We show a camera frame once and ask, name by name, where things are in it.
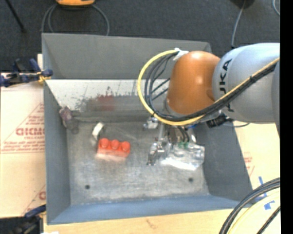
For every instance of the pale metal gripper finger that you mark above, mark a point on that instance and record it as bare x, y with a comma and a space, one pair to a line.
165, 150
152, 155

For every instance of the clear plastic packet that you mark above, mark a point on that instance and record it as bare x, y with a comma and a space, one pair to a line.
186, 160

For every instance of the grey metal bin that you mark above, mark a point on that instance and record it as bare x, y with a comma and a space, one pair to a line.
127, 179

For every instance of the red toy building brick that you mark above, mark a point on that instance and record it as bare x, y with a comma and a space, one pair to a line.
112, 150

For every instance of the small white cup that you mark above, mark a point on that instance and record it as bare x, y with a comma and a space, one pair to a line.
97, 130

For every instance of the cardboard board with red print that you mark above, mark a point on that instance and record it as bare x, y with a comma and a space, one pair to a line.
20, 169

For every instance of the black cylinder on white bracket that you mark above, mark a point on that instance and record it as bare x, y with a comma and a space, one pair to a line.
215, 122

